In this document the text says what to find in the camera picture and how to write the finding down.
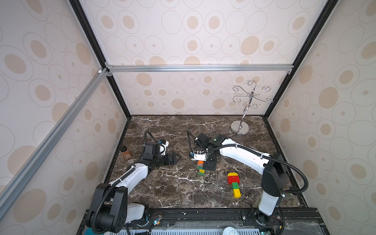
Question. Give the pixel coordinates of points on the black vertical frame post left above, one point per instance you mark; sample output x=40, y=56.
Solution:
x=92, y=39

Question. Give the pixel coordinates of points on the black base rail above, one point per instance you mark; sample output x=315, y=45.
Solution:
x=284, y=221

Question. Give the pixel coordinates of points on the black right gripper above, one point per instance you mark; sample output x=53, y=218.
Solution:
x=210, y=157

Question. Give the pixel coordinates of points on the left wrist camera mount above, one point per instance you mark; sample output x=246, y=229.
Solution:
x=163, y=144

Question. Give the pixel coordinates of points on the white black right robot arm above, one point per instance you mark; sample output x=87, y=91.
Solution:
x=272, y=168

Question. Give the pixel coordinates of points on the black vertical frame post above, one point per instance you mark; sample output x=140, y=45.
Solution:
x=92, y=39
x=316, y=29

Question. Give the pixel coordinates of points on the red long lego brick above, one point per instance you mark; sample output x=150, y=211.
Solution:
x=233, y=179

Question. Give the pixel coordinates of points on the aluminium left diagonal rail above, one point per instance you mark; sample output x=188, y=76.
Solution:
x=31, y=166

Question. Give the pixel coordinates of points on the brown cup at left wall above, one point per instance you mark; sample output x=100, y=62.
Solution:
x=125, y=153

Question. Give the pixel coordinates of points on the aluminium horizontal back rail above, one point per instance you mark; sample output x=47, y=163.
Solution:
x=200, y=68

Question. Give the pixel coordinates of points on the black vertical frame post right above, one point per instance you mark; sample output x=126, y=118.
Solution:
x=316, y=29

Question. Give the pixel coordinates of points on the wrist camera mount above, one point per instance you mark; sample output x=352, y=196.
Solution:
x=163, y=144
x=198, y=156

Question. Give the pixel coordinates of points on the yellow square lego brick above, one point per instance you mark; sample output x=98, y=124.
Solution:
x=236, y=193

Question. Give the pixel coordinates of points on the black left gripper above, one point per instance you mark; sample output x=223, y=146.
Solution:
x=168, y=162

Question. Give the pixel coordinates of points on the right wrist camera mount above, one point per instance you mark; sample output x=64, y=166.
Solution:
x=198, y=156

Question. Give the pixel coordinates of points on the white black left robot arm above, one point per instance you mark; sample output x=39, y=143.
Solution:
x=109, y=210

